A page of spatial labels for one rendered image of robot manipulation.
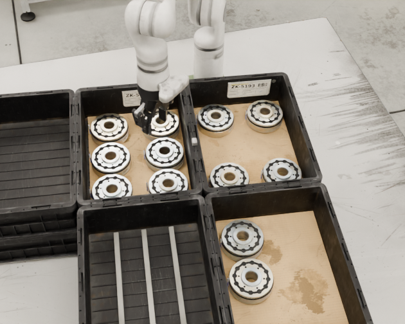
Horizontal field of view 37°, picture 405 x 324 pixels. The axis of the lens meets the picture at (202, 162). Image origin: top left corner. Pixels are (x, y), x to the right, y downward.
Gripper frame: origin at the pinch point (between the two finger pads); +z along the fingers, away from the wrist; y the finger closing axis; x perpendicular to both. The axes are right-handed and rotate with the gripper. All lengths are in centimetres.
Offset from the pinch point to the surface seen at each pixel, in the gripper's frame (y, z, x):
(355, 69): -83, 30, 21
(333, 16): -197, 100, -33
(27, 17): -89, 99, -166
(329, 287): 4, 17, 55
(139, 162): 1.8, 17.2, -4.6
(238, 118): -27.9, 17.2, 7.4
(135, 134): -5.1, 17.2, -12.0
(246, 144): -21.0, 17.2, 14.9
